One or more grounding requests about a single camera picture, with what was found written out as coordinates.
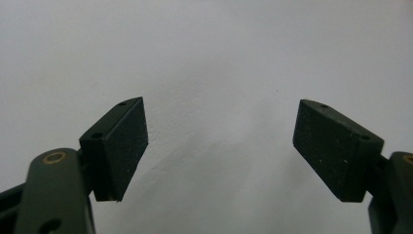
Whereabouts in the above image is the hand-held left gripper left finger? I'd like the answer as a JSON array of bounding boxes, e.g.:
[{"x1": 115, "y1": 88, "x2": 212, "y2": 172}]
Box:
[{"x1": 78, "y1": 96, "x2": 150, "y2": 203}]

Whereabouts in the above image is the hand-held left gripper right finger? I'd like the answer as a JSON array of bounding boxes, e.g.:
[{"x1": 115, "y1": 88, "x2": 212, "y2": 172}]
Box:
[{"x1": 292, "y1": 98, "x2": 386, "y2": 204}]

